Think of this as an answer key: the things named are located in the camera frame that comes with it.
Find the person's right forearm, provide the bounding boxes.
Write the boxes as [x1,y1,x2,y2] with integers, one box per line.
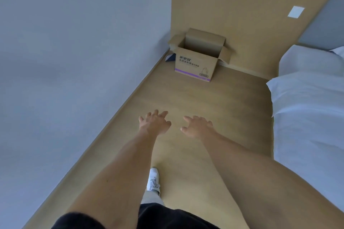
[203,135,344,229]

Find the brown cardboard box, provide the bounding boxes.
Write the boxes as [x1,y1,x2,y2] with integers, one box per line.
[168,28,233,83]

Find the person's left hand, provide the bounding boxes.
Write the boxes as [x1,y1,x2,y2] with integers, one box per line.
[138,109,172,137]

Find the person's right hand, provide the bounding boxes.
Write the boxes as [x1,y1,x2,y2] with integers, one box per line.
[180,115,215,141]

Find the white bed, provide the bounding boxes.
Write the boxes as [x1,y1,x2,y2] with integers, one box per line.
[266,44,344,213]

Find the person's white left shoe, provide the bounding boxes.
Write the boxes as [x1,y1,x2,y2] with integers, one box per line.
[146,167,161,196]

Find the person's left forearm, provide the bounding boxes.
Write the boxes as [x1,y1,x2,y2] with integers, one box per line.
[66,132,159,229]

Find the light denim shorts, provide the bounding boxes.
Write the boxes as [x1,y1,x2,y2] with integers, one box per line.
[140,190,165,206]

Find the black t-shirt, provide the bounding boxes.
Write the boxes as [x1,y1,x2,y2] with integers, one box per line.
[51,203,221,229]

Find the white wall switch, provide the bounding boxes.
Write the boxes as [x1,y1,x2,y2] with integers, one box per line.
[287,6,305,19]

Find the grey headboard panel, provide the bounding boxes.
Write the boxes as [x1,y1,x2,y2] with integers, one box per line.
[297,0,344,52]

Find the white pillow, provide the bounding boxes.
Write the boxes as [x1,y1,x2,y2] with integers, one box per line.
[329,46,344,59]

